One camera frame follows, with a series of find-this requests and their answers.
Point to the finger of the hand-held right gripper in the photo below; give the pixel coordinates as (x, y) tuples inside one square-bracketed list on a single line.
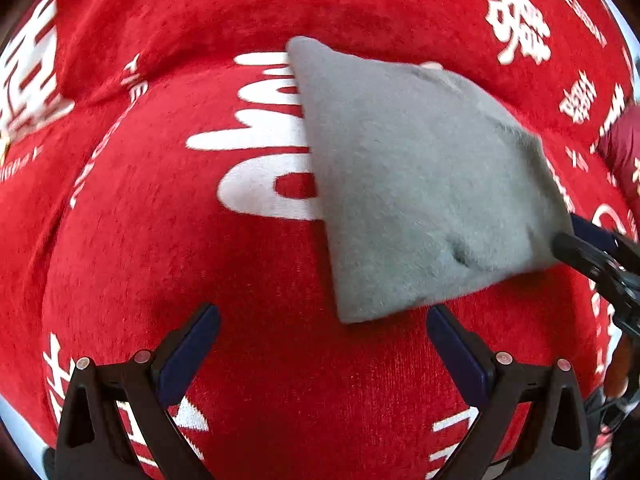
[(592, 232), (585, 255)]

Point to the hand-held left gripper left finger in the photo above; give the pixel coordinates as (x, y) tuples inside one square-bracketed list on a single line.
[(192, 350)]

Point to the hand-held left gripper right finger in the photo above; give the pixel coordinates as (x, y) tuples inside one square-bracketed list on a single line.
[(457, 355)]

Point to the small grey cloth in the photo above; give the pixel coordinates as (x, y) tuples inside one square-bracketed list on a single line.
[(425, 185)]

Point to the red printed blanket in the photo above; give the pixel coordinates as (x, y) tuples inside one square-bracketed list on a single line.
[(200, 270)]

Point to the dark red cloth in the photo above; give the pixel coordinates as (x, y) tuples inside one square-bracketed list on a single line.
[(622, 150)]

